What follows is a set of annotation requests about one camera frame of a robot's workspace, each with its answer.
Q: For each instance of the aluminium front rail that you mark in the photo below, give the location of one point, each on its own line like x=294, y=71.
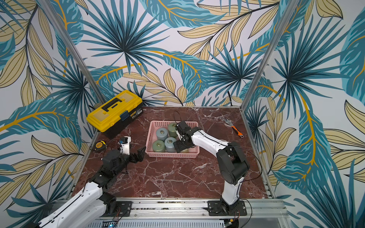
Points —
x=246, y=213

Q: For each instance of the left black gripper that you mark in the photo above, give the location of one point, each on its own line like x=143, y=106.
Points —
x=140, y=156

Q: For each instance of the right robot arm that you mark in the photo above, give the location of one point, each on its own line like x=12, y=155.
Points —
x=232, y=161

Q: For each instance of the aluminium frame post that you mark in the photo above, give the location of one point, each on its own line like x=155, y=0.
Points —
x=284, y=20
x=60, y=29

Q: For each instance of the blue tea canister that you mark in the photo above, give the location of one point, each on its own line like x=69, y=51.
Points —
x=169, y=144
x=162, y=134

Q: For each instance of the orange handled adjustable wrench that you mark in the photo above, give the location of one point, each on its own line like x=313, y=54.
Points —
x=229, y=123

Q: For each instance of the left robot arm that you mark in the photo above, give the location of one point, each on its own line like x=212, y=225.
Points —
x=93, y=200

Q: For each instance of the pink perforated plastic basket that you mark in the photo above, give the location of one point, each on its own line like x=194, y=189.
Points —
x=152, y=137

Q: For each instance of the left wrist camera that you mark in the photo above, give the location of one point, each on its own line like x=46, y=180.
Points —
x=125, y=145

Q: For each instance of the blue tea canister front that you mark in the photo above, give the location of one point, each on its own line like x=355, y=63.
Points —
x=169, y=144

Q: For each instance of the left aluminium frame post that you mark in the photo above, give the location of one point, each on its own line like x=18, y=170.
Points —
x=60, y=29

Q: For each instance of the yellow black tape measure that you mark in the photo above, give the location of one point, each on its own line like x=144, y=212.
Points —
x=99, y=146

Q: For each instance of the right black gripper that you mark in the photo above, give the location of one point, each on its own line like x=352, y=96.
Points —
x=180, y=143

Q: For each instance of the yellow black toolbox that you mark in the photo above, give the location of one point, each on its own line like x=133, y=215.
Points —
x=115, y=115

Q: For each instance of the blue tea canister back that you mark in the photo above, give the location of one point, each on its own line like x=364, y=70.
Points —
x=162, y=134

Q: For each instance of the dark green tea canister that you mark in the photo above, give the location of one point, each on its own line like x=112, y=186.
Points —
x=158, y=146

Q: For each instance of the green tea canister back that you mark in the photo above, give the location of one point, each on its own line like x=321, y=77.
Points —
x=172, y=130

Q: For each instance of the right aluminium frame post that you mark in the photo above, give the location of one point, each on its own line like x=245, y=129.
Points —
x=284, y=20

